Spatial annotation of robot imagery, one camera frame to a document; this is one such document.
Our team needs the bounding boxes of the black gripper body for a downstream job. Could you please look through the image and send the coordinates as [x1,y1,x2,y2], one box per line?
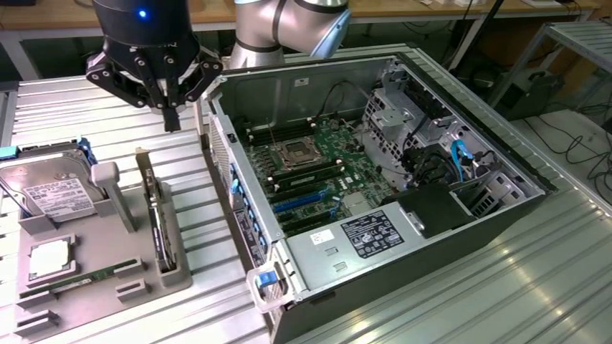
[94,0,203,95]

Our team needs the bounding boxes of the blue disk caddy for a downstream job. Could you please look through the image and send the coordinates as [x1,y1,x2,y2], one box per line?
[0,135,99,166]

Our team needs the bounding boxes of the CPU socket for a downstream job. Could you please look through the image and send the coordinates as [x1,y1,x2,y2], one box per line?
[276,138,323,168]

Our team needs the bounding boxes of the silver hard disk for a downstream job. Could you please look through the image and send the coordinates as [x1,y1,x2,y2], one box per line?
[0,150,107,220]

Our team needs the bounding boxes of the black graphics card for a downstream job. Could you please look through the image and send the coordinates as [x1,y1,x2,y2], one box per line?
[134,145,178,270]

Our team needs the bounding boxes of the installed black RAM stick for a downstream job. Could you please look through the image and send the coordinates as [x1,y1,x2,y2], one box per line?
[270,161,347,191]

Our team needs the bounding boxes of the green motherboard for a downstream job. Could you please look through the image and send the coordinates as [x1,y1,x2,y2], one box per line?
[243,113,412,237]

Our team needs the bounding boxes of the blue expansion slot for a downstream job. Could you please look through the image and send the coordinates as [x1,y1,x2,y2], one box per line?
[271,190,327,213]

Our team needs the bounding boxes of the metal disk bay cage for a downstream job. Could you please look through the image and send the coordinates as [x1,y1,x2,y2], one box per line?
[360,87,435,180]

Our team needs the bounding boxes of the open black PC case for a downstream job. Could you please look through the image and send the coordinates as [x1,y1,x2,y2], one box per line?
[198,42,560,344]

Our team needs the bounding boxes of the grey parts rack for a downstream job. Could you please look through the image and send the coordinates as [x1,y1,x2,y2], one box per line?
[12,161,195,338]

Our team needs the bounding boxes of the silver CPU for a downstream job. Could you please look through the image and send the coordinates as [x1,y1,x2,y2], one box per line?
[27,244,74,280]

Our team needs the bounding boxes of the green RAM stick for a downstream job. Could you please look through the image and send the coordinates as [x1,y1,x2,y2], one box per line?
[46,259,139,292]

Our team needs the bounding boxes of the grey power supply unit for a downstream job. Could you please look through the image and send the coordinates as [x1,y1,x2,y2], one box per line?
[286,202,428,292]

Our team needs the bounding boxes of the black plastic shroud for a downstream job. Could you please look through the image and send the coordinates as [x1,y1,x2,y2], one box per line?
[398,181,474,239]

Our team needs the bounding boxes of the black box on floor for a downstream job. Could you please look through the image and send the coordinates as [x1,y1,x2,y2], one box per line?
[496,70,567,121]

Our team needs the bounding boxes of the black wire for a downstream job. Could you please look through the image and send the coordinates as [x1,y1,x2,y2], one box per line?
[323,81,371,120]

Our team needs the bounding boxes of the blue SATA wire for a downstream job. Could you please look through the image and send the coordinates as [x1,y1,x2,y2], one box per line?
[450,140,468,184]

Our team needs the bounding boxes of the metal frame shelf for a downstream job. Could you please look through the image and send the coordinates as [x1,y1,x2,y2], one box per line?
[510,20,612,121]

